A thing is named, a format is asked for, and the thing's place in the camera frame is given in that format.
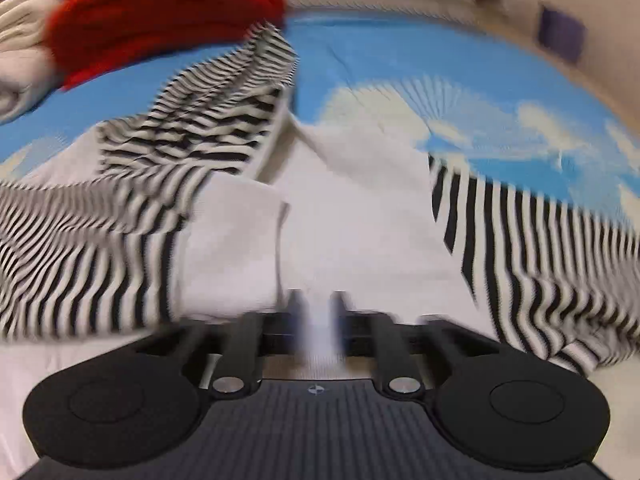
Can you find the purple square object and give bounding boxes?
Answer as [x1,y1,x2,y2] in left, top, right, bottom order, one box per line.
[537,4,587,64]

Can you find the cream folded cloth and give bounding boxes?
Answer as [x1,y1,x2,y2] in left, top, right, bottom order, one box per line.
[0,0,67,123]

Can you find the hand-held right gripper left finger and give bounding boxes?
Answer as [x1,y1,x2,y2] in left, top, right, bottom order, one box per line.
[134,287,308,402]

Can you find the black white striped shirt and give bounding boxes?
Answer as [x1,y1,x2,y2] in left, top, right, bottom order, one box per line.
[0,22,640,377]

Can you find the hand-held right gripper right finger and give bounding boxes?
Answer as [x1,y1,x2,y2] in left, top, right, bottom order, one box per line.
[327,289,503,402]

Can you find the wooden bed frame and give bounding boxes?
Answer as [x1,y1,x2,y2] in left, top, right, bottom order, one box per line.
[280,0,640,126]

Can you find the red knit garment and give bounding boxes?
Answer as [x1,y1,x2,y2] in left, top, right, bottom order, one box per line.
[47,0,289,92]

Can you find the blue white printed bed sheet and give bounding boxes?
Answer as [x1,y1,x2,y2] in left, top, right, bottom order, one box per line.
[0,10,640,480]

